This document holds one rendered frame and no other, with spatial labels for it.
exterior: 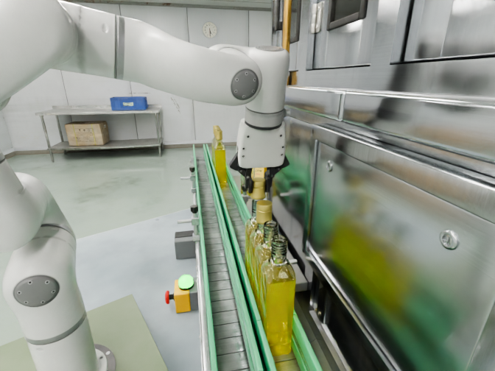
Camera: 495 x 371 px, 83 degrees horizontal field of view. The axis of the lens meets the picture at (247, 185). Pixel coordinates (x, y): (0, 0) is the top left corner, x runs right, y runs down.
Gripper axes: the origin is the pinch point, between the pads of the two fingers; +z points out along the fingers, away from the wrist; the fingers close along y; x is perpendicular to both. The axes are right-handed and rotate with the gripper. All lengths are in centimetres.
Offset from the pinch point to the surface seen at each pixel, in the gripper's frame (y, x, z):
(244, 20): -95, -583, 25
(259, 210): 1.1, 7.8, 1.5
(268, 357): 3.6, 31.4, 14.3
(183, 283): 20.0, -0.3, 35.0
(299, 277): -13.0, 6.1, 30.1
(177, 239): 23, -26, 44
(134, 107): 123, -477, 158
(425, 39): -17.1, 15.1, -32.6
